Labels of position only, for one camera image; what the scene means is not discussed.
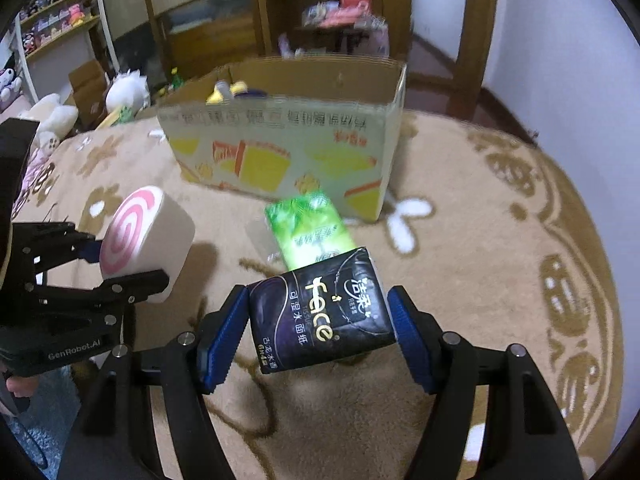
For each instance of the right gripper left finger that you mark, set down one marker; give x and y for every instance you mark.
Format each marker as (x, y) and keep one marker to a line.
(193, 365)

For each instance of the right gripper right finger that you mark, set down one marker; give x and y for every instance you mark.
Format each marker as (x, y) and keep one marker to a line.
(525, 434)

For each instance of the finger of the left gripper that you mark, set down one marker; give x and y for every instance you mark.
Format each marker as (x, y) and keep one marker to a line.
(127, 289)
(38, 247)

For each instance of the pink swirl roll plush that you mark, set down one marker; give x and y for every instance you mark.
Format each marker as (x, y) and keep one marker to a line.
(149, 231)

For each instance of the dark purple tissue pack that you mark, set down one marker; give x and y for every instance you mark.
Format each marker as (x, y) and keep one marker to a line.
(331, 310)

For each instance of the green tissue pack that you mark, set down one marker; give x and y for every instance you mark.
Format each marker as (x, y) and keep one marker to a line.
(308, 229)

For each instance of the person leg in jeans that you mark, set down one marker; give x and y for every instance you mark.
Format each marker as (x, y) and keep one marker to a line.
(42, 430)

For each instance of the cream cat plush toy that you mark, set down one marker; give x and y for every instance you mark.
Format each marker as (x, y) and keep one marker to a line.
(55, 121)

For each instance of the black white kuromi plush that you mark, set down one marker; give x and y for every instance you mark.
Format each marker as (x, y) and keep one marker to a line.
(10, 87)

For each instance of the small brown cardboard box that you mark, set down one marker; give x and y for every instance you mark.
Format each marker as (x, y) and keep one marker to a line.
(89, 87)

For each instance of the white round plush toy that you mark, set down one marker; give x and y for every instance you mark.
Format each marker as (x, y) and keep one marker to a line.
(128, 90)

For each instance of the beige patterned plush blanket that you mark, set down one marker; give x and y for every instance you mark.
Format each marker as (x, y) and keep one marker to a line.
(484, 231)

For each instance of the printed cardboard box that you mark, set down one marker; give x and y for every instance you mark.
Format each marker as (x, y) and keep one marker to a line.
(328, 123)

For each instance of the white toy display shelf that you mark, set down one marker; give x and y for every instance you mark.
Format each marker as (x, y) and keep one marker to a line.
(45, 26)

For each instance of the yellow plush in box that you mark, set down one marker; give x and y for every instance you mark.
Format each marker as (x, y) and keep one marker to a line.
(223, 91)

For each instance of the cluttered small dark table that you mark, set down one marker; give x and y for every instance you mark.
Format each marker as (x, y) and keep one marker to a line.
(346, 27)

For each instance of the wooden door frame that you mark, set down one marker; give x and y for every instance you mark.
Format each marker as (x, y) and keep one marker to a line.
(464, 85)

